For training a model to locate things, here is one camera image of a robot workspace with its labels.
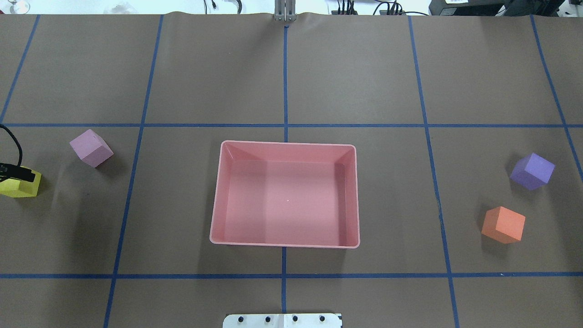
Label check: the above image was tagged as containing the yellow foam block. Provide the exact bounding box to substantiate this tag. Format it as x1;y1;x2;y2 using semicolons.
0;170;42;199

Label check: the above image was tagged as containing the orange foam block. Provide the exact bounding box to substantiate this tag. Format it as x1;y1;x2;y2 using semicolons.
481;207;526;244

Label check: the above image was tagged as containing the pink plastic bin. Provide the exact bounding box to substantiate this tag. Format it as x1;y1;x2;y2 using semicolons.
210;140;361;249

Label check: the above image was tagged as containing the light pink foam block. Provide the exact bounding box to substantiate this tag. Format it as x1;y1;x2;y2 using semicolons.
69;129;114;168

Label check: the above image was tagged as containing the purple foam block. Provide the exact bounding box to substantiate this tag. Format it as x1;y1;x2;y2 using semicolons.
510;153;556;191

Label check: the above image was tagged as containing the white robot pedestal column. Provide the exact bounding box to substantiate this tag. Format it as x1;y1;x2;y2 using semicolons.
222;313;343;328

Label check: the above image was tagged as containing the aluminium frame post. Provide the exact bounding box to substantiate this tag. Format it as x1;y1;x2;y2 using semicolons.
274;0;297;22

